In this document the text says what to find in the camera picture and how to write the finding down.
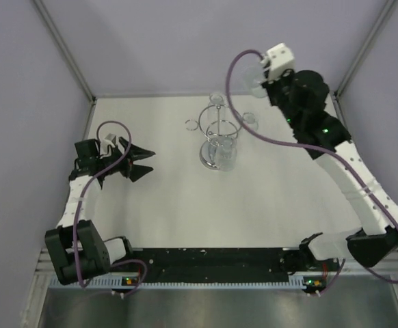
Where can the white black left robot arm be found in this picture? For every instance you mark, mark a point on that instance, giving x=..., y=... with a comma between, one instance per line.
x=76, y=249

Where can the chrome wine glass rack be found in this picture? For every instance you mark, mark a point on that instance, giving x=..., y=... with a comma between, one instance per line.
x=213, y=123

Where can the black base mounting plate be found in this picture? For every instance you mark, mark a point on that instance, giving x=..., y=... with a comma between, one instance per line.
x=210, y=275

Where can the clear ribbed wine glass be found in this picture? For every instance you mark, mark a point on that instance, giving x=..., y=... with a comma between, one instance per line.
x=250, y=120

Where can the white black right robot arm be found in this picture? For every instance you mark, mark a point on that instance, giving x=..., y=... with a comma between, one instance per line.
x=330, y=145

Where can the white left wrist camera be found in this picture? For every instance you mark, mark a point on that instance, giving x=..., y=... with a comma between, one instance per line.
x=109, y=141

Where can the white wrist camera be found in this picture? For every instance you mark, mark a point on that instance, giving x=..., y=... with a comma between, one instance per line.
x=109, y=141
x=276, y=61

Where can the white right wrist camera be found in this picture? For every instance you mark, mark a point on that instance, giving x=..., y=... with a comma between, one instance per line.
x=276, y=61

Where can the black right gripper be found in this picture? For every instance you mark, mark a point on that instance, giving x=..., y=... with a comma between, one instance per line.
x=286, y=77

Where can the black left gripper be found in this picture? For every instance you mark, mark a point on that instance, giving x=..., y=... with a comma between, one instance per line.
x=133, y=154

